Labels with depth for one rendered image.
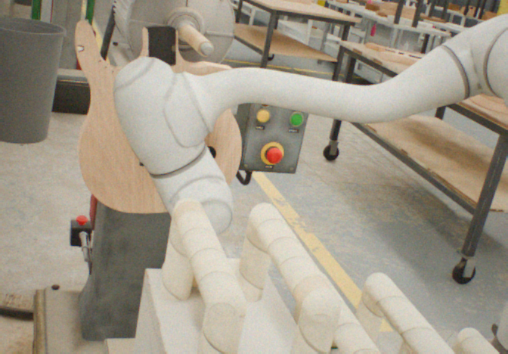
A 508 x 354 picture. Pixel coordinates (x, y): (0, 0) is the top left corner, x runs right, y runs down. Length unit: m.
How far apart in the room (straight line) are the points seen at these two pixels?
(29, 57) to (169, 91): 3.20
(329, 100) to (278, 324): 0.45
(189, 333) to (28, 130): 3.69
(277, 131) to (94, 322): 0.78
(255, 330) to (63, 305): 1.51
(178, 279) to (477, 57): 0.63
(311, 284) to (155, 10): 1.03
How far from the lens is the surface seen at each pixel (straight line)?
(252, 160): 1.62
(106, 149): 1.35
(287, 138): 1.63
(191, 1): 1.49
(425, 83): 1.08
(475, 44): 1.09
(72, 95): 4.99
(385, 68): 4.30
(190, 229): 0.60
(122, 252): 1.84
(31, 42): 4.09
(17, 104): 4.21
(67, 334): 2.00
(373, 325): 0.79
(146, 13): 1.48
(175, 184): 0.99
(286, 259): 0.59
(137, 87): 0.94
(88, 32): 1.29
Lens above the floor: 1.47
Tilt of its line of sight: 19 degrees down
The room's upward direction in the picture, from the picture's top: 11 degrees clockwise
